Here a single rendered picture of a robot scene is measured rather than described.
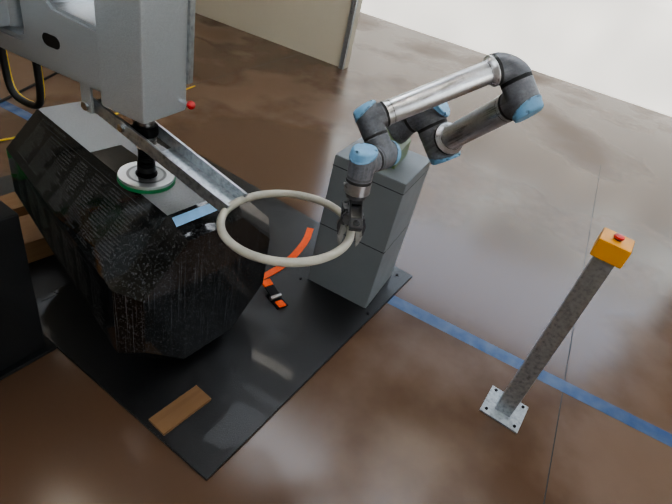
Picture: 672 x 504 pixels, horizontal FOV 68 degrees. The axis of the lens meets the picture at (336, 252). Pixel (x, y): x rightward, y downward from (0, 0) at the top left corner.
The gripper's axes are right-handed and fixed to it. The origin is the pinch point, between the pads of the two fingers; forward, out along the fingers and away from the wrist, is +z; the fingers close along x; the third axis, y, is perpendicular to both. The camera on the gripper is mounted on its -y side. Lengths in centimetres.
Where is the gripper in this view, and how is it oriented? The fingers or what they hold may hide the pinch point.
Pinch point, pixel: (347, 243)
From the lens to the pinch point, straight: 183.5
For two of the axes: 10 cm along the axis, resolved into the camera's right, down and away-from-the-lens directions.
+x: -9.9, -0.8, -1.4
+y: -0.7, -5.6, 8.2
